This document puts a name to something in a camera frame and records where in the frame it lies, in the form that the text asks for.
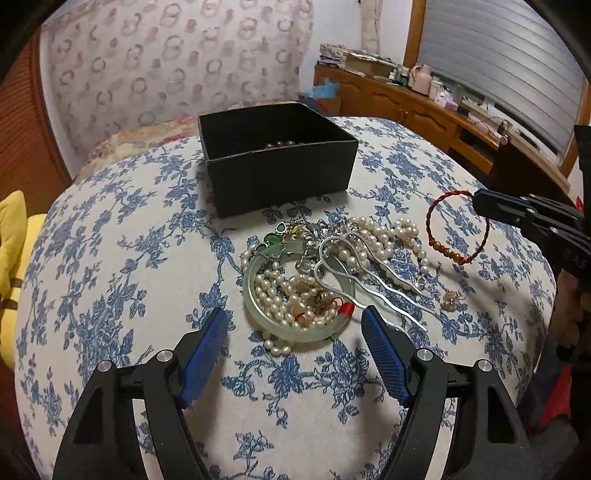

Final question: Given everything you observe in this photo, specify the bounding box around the blue paper bag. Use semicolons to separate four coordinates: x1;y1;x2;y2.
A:
301;78;342;116

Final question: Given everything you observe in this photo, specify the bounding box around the white window blind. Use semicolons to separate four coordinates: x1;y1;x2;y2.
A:
419;0;585;154

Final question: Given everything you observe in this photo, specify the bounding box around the patterned lace curtain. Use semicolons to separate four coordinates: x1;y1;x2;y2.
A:
43;0;315;157

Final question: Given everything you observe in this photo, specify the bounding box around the brown wooden sideboard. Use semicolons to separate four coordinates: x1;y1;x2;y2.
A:
314;64;570;196

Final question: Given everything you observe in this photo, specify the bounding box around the pale green jade bangle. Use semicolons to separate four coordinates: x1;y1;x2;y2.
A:
243;240;356;343

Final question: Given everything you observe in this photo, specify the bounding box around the person's right hand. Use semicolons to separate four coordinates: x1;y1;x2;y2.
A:
549;270;590;364

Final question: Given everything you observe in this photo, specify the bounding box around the pink thermos jug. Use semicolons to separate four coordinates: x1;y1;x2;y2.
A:
410;64;433;96

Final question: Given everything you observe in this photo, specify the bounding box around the black square jewelry box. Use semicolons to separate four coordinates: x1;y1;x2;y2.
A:
198;102;359;218

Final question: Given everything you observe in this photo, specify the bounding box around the green gem pendant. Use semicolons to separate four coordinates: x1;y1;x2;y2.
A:
254;222;287;254

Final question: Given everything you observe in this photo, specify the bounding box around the silver ornate hair pin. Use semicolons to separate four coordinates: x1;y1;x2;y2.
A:
345;227;430;295

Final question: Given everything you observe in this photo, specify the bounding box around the pink floral quilt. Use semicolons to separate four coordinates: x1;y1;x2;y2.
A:
75;102;306;181

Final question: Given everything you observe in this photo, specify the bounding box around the brown louvered wardrobe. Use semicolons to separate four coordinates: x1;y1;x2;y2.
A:
0;33;71;215

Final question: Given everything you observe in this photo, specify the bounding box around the cardboard box on sideboard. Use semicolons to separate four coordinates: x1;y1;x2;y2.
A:
345;51;396;78

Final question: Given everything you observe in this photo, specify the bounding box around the silver U-shaped hair stick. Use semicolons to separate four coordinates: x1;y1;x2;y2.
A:
313;234;429;333

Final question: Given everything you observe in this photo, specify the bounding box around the blue floral white bedsheet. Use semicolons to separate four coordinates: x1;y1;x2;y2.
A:
15;117;556;479

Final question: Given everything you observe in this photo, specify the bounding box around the yellow plush toy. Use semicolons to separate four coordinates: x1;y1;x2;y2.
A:
0;190;46;370

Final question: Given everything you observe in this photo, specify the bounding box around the white pearl necklace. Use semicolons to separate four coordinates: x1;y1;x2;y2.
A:
239;216;433;358

